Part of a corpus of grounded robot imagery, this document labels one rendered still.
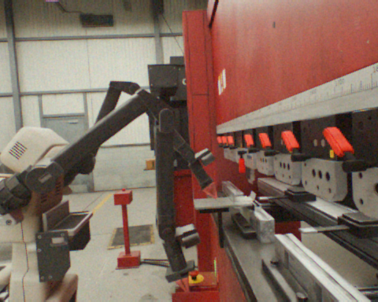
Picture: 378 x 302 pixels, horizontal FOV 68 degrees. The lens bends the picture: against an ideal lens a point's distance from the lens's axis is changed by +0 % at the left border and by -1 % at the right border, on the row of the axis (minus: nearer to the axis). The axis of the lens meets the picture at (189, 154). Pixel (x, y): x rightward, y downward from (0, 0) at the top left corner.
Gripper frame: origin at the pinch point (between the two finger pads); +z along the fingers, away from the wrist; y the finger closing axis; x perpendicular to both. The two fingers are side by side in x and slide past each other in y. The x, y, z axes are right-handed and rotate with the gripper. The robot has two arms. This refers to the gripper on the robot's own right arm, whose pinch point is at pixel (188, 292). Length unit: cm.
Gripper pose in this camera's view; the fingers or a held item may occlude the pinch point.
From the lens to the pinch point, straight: 108.7
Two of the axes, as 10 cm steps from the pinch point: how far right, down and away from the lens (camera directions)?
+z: 3.3, 9.4, 0.3
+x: 0.5, -0.5, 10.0
